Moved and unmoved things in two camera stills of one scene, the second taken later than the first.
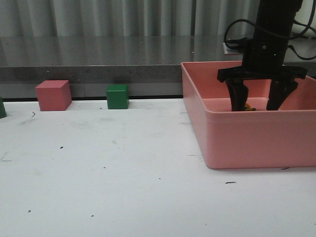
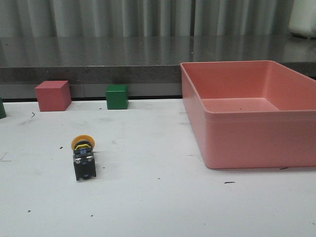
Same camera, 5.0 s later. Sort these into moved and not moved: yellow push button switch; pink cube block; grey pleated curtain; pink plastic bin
Moved: yellow push button switch
Not moved: pink cube block; pink plastic bin; grey pleated curtain
